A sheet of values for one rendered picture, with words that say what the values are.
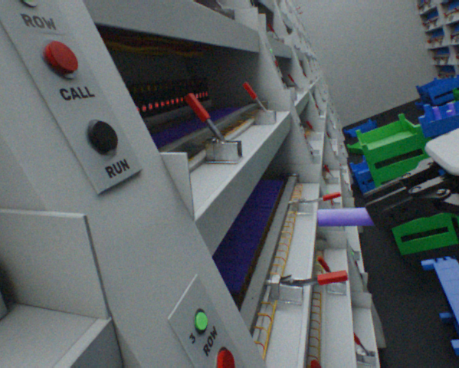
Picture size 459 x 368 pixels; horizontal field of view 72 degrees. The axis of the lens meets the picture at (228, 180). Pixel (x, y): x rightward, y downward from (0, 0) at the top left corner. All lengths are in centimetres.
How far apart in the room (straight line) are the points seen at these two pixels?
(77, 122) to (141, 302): 9
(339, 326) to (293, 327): 29
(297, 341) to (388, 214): 17
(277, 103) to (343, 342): 53
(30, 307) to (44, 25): 14
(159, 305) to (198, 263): 5
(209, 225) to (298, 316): 20
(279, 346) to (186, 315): 20
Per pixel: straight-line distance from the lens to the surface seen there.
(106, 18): 28
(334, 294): 76
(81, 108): 18
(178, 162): 21
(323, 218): 34
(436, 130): 140
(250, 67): 81
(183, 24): 40
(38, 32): 19
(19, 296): 19
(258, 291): 42
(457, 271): 100
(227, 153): 36
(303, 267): 50
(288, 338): 40
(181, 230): 21
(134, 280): 17
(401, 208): 33
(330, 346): 65
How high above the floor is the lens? 79
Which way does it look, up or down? 11 degrees down
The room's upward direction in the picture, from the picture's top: 25 degrees counter-clockwise
